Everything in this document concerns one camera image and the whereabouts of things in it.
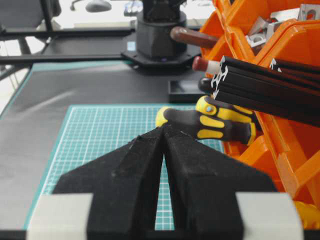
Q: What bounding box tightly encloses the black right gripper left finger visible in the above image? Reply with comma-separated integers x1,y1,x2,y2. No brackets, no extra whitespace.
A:
53,128,164,240

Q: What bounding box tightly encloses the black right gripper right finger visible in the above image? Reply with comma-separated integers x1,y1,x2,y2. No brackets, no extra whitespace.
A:
162,125,277,240

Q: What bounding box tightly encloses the black aluminium extrusion frame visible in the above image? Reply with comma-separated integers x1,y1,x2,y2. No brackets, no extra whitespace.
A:
211,56,320,127

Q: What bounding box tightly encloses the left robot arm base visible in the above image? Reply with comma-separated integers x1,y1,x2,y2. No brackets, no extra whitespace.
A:
121,0,201,68

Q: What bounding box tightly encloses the orange container rack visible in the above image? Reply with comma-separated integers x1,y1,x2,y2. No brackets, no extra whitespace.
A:
199,0,320,230

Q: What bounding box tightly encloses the black rack stand left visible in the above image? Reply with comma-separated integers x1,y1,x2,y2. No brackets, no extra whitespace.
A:
168,80,206,104

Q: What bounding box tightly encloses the long yellow black screwdriver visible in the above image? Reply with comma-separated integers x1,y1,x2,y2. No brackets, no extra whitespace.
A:
155,106,257,145

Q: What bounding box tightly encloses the short yellow black screwdriver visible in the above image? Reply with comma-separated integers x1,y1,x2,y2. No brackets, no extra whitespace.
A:
195,95,259,146

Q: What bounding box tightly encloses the green cutting mat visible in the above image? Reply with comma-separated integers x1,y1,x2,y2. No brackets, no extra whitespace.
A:
24,104,225,231

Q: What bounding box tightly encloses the silver corner brackets pile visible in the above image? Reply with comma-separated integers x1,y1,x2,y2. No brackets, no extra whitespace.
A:
245,3,320,52

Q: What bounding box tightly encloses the black office chair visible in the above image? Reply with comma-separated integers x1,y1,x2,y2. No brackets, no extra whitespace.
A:
0,0,62,32

